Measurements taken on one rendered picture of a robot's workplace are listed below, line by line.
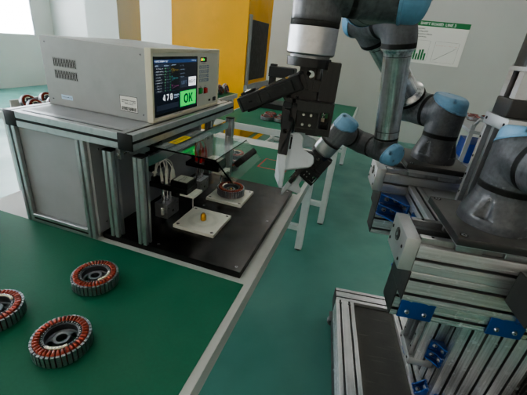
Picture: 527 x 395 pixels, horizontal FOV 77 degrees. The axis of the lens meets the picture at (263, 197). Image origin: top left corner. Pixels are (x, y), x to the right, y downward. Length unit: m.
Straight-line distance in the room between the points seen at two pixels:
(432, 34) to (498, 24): 0.87
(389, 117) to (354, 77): 5.17
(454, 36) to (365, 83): 1.42
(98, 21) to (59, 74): 4.01
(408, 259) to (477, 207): 0.19
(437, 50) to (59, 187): 5.81
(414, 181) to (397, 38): 0.53
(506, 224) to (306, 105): 0.53
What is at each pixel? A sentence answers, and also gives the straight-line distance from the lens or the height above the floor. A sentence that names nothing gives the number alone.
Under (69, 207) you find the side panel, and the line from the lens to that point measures 1.21.
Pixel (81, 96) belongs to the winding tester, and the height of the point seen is 1.16.
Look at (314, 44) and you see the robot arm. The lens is 0.53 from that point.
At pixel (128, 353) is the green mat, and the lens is 0.81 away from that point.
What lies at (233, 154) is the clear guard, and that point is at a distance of 1.00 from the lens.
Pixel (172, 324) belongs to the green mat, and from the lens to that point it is 0.85.
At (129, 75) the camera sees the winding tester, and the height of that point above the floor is 1.24.
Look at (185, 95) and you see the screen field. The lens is 1.19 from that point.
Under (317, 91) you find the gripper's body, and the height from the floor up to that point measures 1.30.
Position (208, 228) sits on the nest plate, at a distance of 1.13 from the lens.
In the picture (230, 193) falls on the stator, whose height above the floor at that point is 0.81.
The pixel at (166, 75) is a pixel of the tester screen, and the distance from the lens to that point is 1.08.
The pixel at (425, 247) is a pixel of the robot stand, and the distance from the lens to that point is 0.86.
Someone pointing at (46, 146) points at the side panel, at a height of 1.02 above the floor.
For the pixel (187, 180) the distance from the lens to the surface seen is 1.13.
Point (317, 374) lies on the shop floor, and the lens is 1.76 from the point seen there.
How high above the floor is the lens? 1.37
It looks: 25 degrees down
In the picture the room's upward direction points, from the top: 6 degrees clockwise
